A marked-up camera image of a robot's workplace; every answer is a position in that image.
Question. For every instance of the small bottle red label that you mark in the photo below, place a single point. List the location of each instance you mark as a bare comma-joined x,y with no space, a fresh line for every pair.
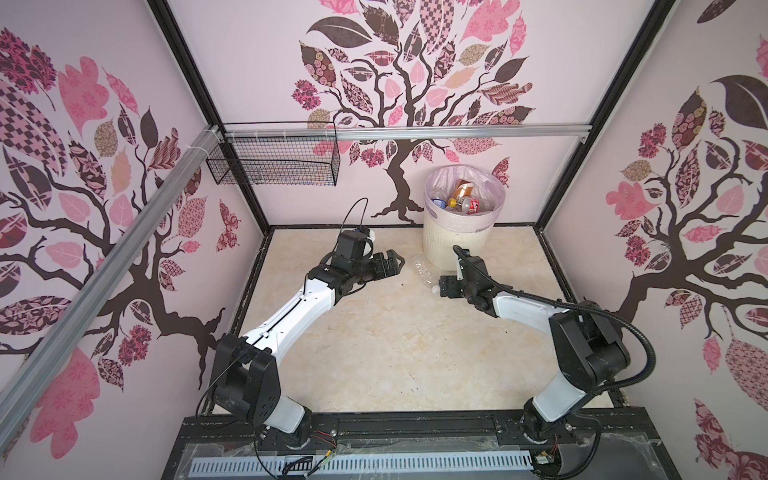
464,205

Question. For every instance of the white bin with purple liner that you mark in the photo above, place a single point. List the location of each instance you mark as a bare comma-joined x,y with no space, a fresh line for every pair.
444,229

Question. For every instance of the black wire basket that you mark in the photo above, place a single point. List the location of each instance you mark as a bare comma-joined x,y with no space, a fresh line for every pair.
292,153

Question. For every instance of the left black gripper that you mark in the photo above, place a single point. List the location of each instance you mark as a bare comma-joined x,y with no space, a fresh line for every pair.
381,270

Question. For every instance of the clear crushed bottle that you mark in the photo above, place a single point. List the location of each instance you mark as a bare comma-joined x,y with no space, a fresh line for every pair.
427,273

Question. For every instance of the black base frame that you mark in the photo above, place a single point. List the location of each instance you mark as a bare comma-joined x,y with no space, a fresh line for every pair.
599,443

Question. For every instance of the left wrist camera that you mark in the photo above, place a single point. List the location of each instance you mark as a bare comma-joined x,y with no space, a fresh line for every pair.
353,246

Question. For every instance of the white slotted cable duct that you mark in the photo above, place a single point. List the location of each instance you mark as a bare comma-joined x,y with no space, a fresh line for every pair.
358,464

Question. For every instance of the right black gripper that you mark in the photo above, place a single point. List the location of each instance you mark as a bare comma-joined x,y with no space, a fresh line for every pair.
448,282

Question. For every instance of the blue label bottle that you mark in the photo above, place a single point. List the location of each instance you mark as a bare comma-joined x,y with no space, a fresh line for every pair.
440,199

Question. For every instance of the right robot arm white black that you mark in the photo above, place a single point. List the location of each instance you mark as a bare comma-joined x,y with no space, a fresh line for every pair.
588,348

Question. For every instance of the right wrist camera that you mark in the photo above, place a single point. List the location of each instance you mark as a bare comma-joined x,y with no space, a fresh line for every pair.
462,257

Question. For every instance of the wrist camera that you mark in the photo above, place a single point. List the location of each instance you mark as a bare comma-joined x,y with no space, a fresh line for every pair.
462,257
353,246

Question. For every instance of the brown coffee bottle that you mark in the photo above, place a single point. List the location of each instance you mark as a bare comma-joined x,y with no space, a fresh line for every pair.
463,189

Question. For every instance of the aluminium rail back wall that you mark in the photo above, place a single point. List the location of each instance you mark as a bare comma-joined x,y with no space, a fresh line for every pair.
414,133

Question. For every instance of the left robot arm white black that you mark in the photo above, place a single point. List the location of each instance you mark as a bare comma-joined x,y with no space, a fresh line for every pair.
245,379

